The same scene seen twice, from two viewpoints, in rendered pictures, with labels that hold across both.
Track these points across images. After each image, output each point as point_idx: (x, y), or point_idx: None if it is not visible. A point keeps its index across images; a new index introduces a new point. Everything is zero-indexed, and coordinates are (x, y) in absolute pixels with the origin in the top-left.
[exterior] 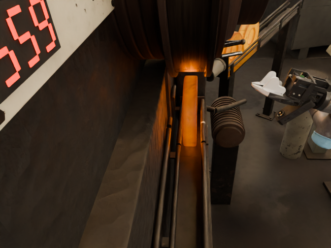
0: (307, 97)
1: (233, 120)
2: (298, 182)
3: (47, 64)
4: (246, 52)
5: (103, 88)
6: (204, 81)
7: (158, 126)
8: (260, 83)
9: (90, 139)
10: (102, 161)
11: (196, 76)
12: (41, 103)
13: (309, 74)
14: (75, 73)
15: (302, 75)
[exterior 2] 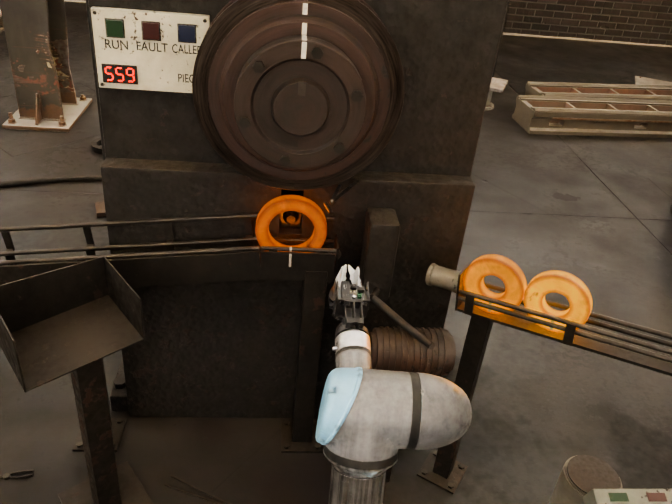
0: (335, 311)
1: (383, 335)
2: None
3: (129, 85)
4: (521, 314)
5: (190, 125)
6: (367, 247)
7: (224, 185)
8: (352, 274)
9: (160, 133)
10: (166, 152)
11: (303, 201)
12: (134, 97)
13: (363, 299)
14: (163, 102)
15: (361, 295)
